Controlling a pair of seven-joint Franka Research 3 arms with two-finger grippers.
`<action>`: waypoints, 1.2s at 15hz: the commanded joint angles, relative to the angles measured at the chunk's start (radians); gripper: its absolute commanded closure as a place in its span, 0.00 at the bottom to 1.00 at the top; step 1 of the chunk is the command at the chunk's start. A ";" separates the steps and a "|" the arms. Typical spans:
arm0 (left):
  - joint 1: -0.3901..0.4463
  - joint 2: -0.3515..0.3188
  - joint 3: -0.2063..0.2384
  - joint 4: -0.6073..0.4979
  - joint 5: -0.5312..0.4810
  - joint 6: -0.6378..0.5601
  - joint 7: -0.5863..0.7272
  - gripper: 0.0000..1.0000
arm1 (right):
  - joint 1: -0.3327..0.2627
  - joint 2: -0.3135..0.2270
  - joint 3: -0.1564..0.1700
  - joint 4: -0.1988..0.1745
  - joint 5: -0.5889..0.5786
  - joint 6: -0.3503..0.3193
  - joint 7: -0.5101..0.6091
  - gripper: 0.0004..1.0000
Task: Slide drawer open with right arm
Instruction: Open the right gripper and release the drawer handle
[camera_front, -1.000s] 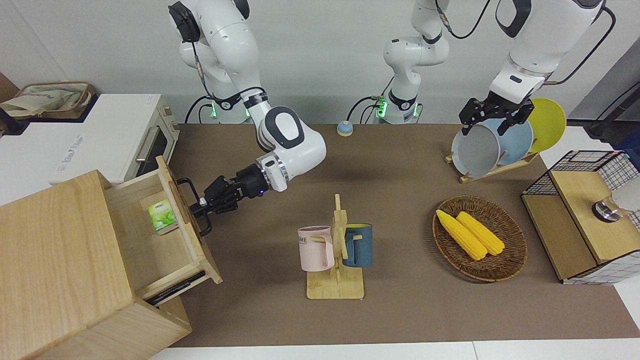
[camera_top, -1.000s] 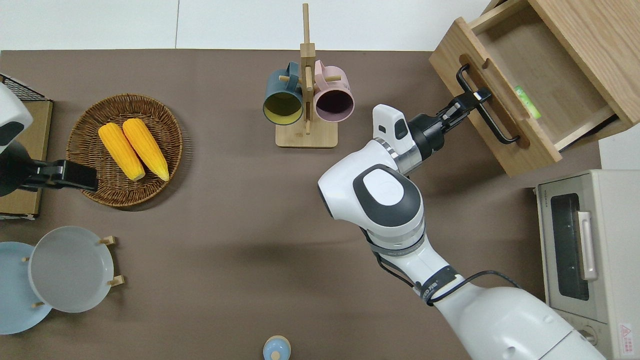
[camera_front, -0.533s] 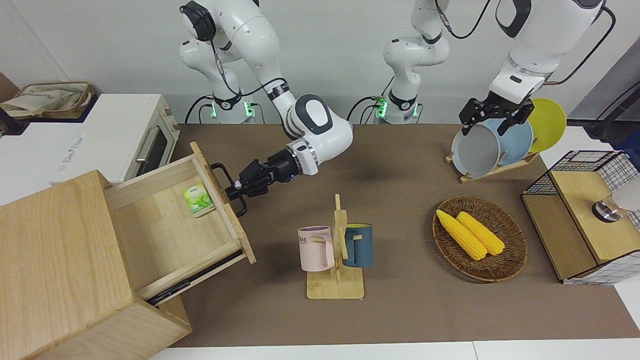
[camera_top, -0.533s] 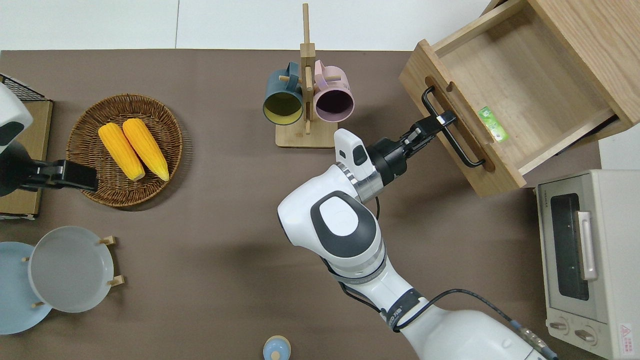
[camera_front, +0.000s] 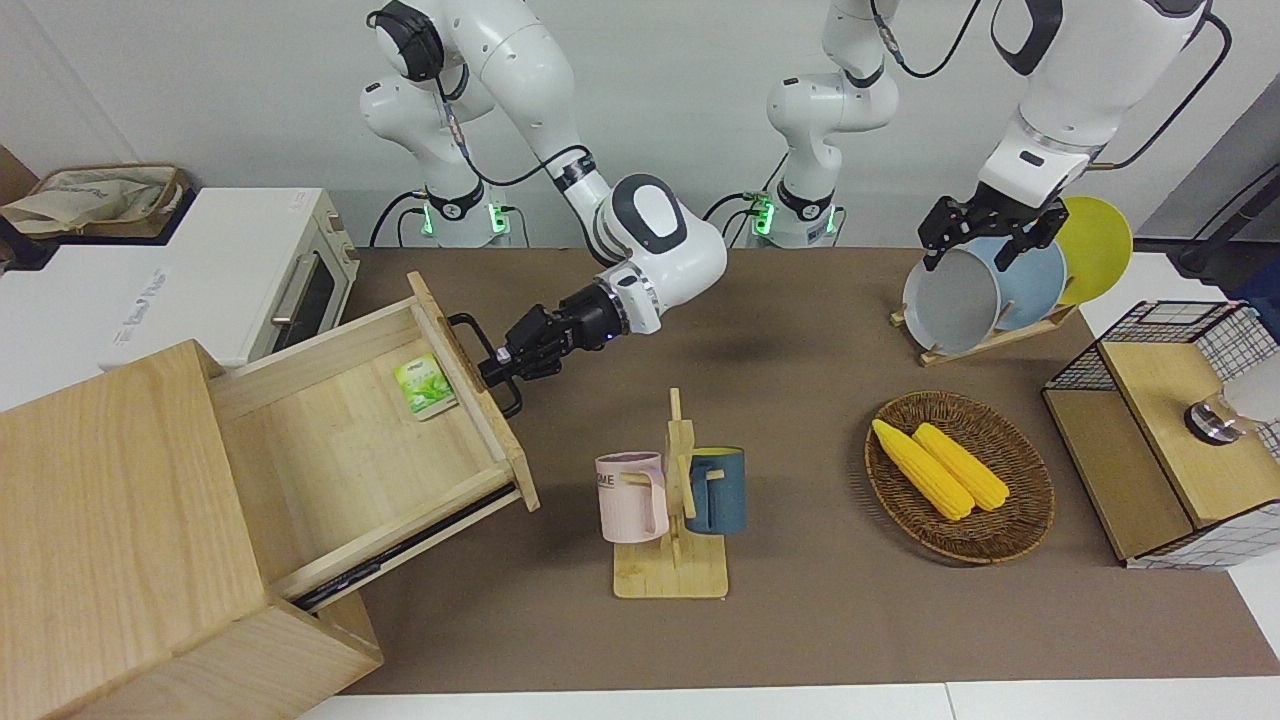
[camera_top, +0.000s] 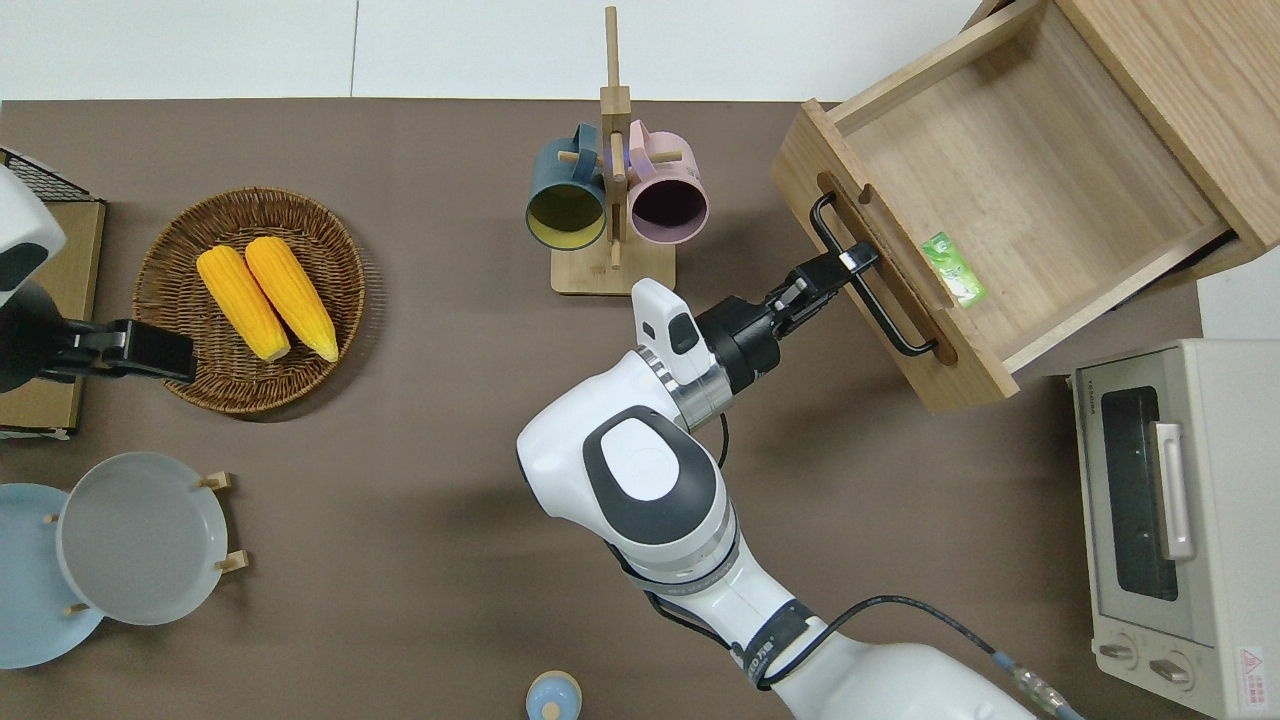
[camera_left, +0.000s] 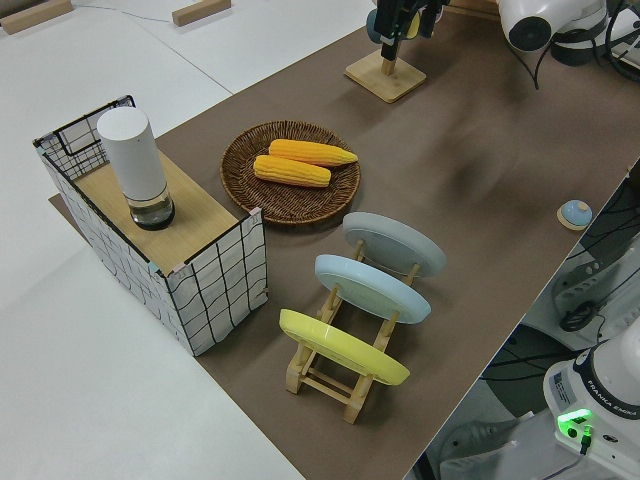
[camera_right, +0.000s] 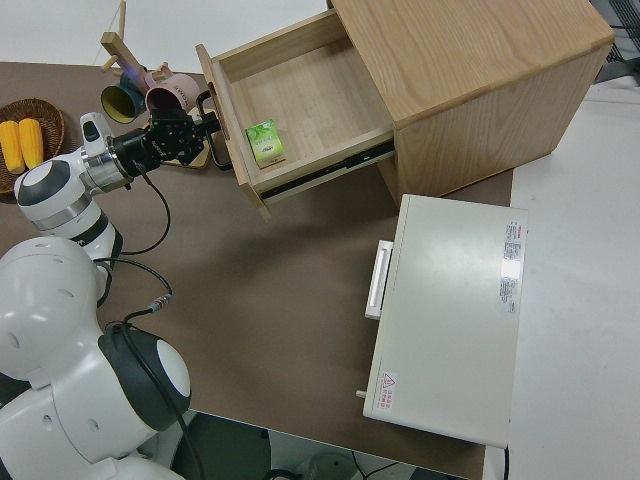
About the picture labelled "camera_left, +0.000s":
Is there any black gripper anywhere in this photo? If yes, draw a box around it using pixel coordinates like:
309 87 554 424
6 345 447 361
375 0 447 61

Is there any wooden mug stand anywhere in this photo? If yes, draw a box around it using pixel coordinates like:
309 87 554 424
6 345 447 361
344 43 428 105

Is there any yellow corn cob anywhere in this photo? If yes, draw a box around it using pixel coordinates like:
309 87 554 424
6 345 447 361
268 138 360 168
252 154 333 189

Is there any brown table mat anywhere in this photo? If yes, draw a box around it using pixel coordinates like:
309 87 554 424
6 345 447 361
48 0 640 480

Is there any round wicker basket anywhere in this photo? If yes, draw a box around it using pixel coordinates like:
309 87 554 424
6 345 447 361
220 119 362 229

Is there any grey plate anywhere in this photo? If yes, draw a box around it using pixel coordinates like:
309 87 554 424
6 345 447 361
341 211 447 279

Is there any long wooden block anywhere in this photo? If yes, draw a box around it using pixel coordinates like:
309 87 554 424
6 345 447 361
0 0 74 36
171 0 233 27

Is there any blue desk bell wooden base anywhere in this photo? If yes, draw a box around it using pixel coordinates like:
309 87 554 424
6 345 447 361
556 199 594 232

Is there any light blue plate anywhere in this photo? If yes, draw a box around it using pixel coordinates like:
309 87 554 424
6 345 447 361
313 253 433 326

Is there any white cylinder glass base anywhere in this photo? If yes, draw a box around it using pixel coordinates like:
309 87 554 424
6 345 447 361
96 108 177 232

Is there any grid pattern box wooden top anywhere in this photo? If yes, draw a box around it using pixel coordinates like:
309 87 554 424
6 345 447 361
32 93 269 358

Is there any yellow plate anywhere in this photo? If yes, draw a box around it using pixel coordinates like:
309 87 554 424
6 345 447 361
278 308 412 387

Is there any wooden dish rack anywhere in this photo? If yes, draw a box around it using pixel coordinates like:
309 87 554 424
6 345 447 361
285 239 422 426

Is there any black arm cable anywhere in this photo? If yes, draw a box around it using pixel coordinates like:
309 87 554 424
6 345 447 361
511 43 551 91

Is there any black toaster power cable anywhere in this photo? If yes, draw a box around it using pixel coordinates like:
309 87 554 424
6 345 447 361
603 9 640 87

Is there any white perforated mount frame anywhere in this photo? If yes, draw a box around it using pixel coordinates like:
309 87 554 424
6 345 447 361
549 234 640 346

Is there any coiled black cable bundle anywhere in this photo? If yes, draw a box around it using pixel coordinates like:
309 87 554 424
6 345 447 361
558 300 601 333

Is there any grey metal bracket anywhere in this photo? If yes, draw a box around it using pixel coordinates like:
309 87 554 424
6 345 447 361
435 415 534 471

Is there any green plug cable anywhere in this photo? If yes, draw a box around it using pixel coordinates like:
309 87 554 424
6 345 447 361
576 423 595 457

